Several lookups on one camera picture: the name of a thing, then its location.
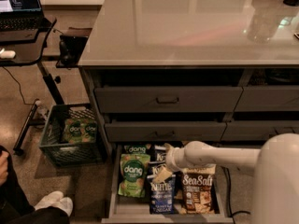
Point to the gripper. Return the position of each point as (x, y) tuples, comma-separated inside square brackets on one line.
[(174, 160)]

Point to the green dang chip bag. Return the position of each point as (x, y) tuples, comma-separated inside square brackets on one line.
[(134, 169), (137, 149)]

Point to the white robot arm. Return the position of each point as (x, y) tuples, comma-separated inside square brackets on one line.
[(274, 166)]

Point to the rear blue Kettle chip bag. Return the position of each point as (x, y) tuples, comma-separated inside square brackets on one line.
[(159, 153)]

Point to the blue kettle chip bag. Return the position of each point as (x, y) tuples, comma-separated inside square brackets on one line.
[(155, 166), (161, 196), (159, 153)]

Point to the middle blue Kettle chip bag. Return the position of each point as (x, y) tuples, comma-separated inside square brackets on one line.
[(155, 166)]

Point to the middle left grey drawer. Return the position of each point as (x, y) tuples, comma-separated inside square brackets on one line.
[(174, 130)]

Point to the grey drawer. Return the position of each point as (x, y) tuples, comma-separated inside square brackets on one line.
[(269, 98), (166, 99), (253, 130), (174, 130)]

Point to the front Late July chip bag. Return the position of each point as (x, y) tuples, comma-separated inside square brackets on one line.
[(196, 190)]

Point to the front blue Kettle chip bag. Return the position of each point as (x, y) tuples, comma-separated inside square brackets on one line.
[(161, 196)]

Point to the middle right grey drawer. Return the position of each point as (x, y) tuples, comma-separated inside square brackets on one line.
[(253, 130)]

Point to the top left grey drawer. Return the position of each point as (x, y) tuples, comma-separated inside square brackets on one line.
[(166, 99)]

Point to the grey counter cabinet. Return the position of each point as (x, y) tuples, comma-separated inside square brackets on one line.
[(205, 43)]

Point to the top right grey drawer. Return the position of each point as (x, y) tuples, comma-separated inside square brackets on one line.
[(269, 98)]

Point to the dark box beside counter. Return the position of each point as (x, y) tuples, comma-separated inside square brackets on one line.
[(71, 45)]

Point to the seated person's hand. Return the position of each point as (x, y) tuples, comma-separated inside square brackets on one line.
[(3, 167)]

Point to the dang bags in crate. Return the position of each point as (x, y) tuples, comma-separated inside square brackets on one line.
[(79, 130)]

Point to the green plastic crate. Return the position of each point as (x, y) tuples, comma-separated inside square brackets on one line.
[(62, 154)]

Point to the white shoes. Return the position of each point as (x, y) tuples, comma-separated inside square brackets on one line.
[(58, 200)]

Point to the black trouser leg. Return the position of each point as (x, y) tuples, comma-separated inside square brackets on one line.
[(15, 208)]

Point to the black laptop stand table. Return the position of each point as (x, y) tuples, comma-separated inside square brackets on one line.
[(30, 54)]

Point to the white computer mouse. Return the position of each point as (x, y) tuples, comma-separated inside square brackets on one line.
[(7, 54)]

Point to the black laptop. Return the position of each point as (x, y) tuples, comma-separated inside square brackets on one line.
[(20, 20)]

